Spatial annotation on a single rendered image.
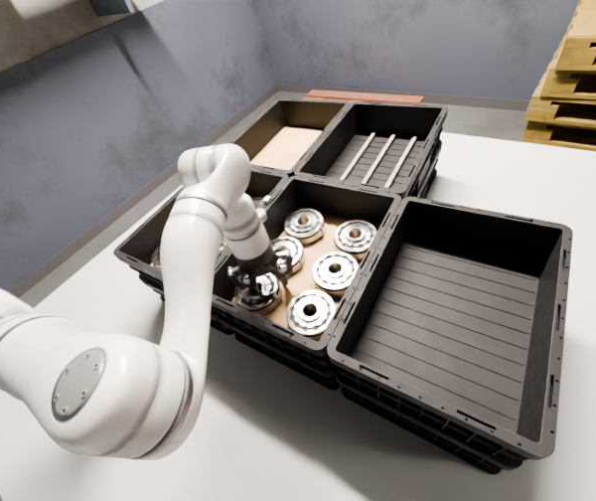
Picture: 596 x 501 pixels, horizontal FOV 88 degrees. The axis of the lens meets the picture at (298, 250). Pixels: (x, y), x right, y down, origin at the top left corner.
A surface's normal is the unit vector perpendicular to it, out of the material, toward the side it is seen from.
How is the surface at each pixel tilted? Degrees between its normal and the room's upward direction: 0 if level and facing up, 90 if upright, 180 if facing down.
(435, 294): 0
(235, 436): 0
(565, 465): 0
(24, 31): 90
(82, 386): 12
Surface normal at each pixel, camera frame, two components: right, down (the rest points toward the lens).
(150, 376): 0.88, -0.41
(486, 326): -0.21, -0.64
